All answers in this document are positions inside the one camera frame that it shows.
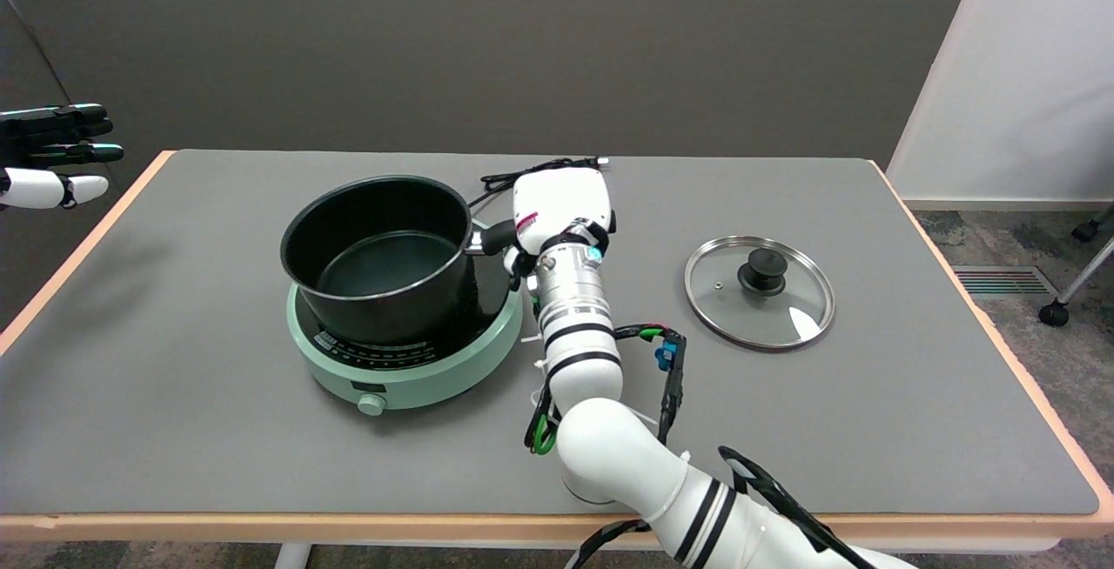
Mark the floor vent grille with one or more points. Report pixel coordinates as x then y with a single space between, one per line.
1001 281

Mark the black soup pot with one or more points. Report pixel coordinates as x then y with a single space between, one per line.
383 269

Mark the metal leg with caster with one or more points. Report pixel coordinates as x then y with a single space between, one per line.
1079 277

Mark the green induction stove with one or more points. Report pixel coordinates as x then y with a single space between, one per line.
418 378

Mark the black caster wheel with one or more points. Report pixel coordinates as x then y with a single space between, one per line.
1085 230

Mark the white table leg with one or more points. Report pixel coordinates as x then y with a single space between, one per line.
292 556

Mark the grey table mat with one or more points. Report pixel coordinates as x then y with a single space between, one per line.
218 430

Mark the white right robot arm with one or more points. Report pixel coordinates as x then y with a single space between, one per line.
600 456

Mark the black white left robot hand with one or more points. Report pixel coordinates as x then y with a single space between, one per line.
43 156

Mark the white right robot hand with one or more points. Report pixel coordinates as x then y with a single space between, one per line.
561 204

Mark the glass pot lid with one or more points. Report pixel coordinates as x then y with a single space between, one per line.
759 291

